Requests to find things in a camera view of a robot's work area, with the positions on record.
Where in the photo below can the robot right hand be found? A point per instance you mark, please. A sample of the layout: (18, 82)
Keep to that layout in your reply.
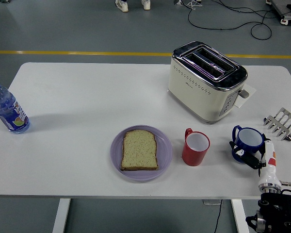
(269, 174)

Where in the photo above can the blue cup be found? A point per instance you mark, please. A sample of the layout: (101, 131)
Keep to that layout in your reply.
(248, 139)

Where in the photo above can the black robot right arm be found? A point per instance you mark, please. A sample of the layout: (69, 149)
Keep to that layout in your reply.
(279, 211)

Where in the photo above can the red cup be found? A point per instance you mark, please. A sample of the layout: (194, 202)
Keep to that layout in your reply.
(192, 157)

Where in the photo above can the bread slice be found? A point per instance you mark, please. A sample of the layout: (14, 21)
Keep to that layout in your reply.
(139, 151)

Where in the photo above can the white table leg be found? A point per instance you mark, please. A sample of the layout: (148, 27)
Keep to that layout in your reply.
(61, 216)
(241, 216)

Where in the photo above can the metal toast rack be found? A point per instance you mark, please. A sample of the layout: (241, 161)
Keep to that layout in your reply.
(281, 121)

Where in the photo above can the grey box under table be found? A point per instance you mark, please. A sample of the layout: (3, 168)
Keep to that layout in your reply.
(208, 202)

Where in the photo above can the cream and chrome toaster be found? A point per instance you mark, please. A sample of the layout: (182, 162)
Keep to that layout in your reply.
(196, 97)

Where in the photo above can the purple plate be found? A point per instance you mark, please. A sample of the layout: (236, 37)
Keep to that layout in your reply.
(165, 150)

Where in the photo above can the equipment cart with wheels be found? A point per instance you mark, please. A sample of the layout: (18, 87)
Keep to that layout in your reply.
(289, 14)

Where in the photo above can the person's white shoe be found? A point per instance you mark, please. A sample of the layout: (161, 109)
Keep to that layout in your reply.
(121, 6)
(146, 4)

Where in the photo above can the blue-capped water bottle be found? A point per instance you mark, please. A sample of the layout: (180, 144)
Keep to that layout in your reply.
(7, 109)

